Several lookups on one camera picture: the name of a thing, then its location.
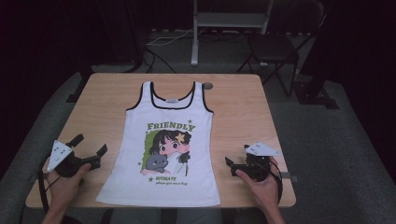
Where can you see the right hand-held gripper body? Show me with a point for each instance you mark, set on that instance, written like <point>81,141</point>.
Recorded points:
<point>260,149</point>

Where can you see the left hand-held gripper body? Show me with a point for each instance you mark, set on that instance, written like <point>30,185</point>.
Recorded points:
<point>59,155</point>

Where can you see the white printed tank top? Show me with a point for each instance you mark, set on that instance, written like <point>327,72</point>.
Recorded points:
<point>199,124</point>

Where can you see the person's right hand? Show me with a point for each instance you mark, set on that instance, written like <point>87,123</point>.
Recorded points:
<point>264,191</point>

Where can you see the person's left hand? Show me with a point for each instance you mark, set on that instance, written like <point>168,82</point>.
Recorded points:
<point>63,193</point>

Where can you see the person's right leg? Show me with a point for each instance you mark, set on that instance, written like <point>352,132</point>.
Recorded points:
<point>199,216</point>

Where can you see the person's leg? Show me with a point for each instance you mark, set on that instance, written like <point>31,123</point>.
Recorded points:
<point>134,216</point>
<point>199,216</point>

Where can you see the person's left leg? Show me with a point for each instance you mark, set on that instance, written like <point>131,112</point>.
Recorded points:
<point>134,216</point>

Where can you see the black floor stand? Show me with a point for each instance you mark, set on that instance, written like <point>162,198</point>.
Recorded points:
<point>314,96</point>

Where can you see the black folding chair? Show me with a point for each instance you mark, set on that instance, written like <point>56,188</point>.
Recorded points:
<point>271,46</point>

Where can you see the grey metal stand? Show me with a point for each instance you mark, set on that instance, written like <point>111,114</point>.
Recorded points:
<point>230,19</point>

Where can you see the grey base plate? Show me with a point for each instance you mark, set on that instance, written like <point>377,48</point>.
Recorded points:
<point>112,67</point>

